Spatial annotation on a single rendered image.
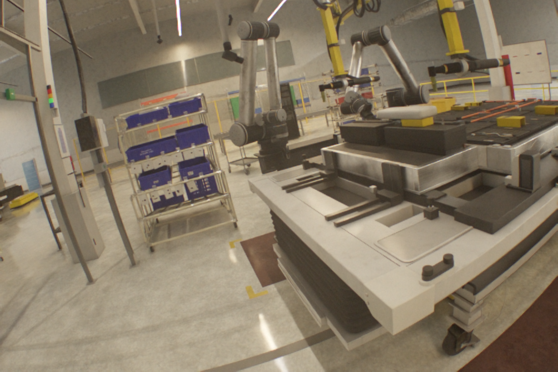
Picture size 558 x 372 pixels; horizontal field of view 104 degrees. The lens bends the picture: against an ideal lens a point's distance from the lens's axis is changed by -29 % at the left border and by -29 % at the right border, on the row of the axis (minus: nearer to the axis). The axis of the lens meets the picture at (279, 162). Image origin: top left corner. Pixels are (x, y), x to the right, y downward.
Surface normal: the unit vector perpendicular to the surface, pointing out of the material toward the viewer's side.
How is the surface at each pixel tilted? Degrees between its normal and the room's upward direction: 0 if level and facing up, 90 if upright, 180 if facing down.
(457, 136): 90
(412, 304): 90
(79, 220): 90
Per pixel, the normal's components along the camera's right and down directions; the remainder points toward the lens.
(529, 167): -0.94, 0.25
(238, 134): -0.66, 0.28
